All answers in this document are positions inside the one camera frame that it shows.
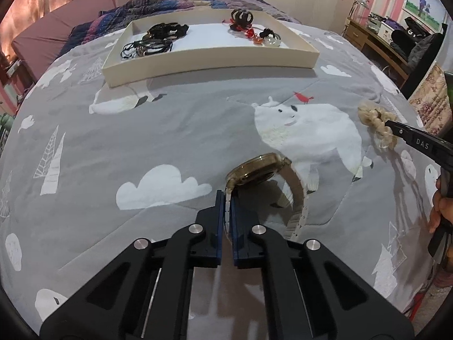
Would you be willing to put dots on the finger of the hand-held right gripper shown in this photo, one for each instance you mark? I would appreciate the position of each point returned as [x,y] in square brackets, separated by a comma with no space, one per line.
[417,141]

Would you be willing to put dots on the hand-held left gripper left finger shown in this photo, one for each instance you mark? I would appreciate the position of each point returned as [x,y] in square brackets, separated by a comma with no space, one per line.
[220,233]

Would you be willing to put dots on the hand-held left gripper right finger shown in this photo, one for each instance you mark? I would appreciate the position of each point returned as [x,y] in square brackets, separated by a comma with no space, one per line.
[234,244]

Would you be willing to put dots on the gold wristwatch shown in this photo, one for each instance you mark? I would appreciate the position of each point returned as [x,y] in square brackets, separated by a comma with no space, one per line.
[254,170]

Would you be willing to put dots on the white shallow box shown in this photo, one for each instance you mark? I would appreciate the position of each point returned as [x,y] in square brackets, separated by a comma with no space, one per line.
[212,57]

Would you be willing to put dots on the red beaded charm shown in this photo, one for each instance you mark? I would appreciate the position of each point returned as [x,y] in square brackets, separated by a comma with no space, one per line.
[253,36]

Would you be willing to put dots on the black hair claw clip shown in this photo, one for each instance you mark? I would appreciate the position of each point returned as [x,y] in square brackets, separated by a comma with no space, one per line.
[242,17]

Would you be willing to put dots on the person's right hand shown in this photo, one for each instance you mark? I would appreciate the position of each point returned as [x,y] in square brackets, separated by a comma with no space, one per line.
[437,212]

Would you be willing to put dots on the floral cloth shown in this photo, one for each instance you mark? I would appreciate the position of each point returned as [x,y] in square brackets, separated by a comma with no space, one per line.
[433,99]

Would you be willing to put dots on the black chair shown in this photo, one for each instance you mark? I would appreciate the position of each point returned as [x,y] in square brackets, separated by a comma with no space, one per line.
[421,63]

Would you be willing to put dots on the black bag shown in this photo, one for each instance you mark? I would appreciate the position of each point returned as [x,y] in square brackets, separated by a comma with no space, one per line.
[407,39]

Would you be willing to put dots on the wooden desk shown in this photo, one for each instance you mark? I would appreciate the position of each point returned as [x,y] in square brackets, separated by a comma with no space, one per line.
[364,40]

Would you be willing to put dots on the white storage box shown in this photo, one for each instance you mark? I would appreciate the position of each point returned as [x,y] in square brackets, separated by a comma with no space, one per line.
[378,30]

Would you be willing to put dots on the purple cloth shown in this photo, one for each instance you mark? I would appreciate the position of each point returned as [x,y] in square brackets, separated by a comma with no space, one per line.
[393,24]

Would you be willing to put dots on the grey printed blanket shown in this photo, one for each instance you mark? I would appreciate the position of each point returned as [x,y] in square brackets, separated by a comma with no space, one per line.
[141,131]

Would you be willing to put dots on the desk lamp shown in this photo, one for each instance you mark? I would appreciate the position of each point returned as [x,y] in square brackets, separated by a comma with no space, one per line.
[359,5]

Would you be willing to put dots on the striped purple quilt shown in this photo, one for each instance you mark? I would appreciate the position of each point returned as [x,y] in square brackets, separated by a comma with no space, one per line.
[184,1]

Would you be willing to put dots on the pink mattress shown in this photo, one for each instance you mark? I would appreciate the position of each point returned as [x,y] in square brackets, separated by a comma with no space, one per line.
[53,28]

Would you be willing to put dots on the wall poster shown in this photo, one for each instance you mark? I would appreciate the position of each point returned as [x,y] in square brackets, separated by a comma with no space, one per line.
[423,9]

